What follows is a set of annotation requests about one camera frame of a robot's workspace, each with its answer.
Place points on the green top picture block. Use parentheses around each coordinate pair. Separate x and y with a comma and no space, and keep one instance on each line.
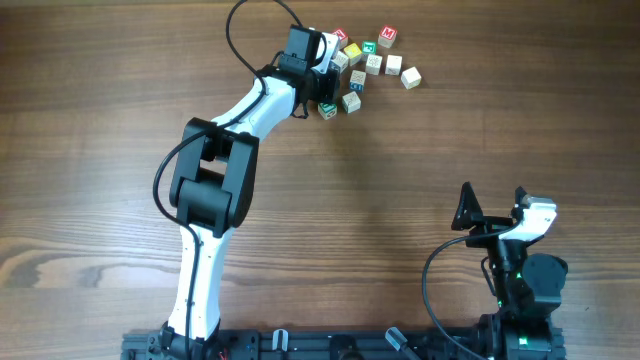
(368,48)

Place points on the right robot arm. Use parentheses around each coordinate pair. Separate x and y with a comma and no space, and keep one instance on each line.
(527,287)

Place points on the plain picture block blue edge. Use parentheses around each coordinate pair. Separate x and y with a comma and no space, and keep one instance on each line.
(373,64)

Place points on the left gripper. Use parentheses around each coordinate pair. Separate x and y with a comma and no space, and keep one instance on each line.
(330,81)

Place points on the green edge fish block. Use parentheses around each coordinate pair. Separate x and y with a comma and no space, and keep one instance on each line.
(351,102)

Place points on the blue number 2 block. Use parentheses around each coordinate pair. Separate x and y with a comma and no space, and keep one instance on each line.
(341,61)

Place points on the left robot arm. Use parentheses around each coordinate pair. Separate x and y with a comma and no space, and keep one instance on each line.
(213,181)

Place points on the plain globe picture block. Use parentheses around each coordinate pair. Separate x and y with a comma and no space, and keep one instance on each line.
(411,78)

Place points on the green letter J block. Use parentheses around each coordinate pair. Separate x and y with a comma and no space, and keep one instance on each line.
(327,111)

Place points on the red letter M block left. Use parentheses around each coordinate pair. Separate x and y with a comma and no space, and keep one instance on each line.
(342,36)

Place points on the plain picture block red edge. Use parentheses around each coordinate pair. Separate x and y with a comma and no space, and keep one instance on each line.
(393,65)

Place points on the red letter m block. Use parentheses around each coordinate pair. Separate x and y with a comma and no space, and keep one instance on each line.
(342,36)
(387,36)

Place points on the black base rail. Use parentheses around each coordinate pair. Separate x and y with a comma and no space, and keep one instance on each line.
(254,345)

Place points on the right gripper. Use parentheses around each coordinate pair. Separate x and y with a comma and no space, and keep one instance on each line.
(465,219)

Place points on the red letter M block right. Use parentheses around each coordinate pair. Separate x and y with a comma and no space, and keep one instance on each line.
(387,36)

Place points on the yellow top block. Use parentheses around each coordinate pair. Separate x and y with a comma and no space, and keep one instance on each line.
(353,53)

